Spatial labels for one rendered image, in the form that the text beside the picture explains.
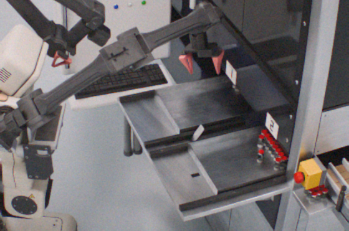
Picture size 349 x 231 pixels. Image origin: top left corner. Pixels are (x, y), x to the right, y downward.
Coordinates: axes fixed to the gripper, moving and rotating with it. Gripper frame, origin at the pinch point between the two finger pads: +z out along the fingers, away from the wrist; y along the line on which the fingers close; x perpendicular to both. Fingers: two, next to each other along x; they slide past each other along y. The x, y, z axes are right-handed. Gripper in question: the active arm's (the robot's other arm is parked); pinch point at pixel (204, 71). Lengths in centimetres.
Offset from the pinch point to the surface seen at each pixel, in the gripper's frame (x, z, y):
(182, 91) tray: -29.7, 22.5, 25.1
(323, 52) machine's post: 10.9, -11.5, -45.3
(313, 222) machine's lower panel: -7, 67, -32
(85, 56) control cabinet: -35, 9, 70
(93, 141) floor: -88, 82, 115
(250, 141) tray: -12.2, 33.9, -7.7
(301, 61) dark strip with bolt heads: 6.0, -6.2, -36.3
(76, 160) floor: -69, 84, 116
